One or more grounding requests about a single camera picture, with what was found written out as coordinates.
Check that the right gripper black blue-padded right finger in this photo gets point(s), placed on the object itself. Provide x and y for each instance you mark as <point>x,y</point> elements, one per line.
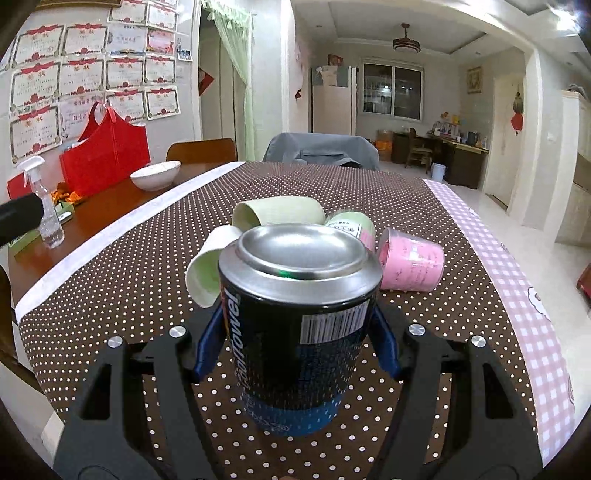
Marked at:
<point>488,433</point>

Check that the green door curtain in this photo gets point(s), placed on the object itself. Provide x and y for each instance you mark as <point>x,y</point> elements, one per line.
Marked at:
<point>234,26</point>

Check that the black blue metal can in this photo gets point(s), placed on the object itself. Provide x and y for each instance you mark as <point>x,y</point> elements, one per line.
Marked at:
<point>296,300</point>

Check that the dark wooden desk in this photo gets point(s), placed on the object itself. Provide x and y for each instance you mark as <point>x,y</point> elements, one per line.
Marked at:
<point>464,163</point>

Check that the ceiling fan lamp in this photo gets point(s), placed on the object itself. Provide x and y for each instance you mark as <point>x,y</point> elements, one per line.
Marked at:
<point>406,43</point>

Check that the white waste bin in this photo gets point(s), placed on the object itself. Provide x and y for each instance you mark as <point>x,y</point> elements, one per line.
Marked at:
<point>438,172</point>

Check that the white green-lined paper cup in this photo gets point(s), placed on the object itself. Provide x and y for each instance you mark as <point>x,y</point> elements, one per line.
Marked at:
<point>201,274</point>

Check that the wooden desk chair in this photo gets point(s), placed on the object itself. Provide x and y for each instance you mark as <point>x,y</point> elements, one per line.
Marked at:
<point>417,152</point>

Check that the red wooden stool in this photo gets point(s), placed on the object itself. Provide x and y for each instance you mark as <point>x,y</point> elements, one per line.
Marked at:
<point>583,283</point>

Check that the small framed wall picture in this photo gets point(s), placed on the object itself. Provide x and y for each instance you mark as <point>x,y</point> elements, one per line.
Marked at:
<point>474,77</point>

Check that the pink plastic cup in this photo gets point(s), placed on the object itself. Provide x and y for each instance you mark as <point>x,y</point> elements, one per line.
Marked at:
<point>410,263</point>

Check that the brown wooden chair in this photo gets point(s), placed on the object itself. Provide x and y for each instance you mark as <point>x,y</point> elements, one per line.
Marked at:
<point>221,150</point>

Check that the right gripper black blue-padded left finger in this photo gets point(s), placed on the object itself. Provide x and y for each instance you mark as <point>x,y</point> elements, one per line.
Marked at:
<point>106,435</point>

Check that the pale green paper cup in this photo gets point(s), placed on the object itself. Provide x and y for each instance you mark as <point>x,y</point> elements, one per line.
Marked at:
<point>277,210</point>

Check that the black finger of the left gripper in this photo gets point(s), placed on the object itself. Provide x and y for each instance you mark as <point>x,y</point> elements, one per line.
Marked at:
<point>19,216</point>

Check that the white ceramic bowl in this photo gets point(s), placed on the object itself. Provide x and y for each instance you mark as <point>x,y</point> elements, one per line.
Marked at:
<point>156,176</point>

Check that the clear spray bottle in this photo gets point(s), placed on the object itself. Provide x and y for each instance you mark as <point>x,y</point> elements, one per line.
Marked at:
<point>50,229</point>

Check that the brown polka dot tablecloth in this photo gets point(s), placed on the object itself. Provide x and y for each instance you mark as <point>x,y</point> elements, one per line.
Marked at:
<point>135,288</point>

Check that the window with dark glass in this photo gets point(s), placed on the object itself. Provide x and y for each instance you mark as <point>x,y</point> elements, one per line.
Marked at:
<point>393,90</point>

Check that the red door ornament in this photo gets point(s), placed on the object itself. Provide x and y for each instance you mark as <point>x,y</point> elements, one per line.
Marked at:
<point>517,120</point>

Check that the cream tall cabinet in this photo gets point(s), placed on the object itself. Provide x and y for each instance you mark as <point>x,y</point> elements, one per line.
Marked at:
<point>574,172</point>

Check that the white refrigerator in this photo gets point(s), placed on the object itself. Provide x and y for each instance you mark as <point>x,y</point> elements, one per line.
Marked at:
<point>333,100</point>

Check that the red gift bag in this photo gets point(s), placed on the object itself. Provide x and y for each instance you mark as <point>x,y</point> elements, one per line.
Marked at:
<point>106,154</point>

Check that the brown cardboard box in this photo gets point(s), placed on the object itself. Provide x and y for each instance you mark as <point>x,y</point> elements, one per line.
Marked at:
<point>384,143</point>

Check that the pink checked tablecloth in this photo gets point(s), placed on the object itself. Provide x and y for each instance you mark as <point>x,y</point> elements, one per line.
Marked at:
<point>547,369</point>

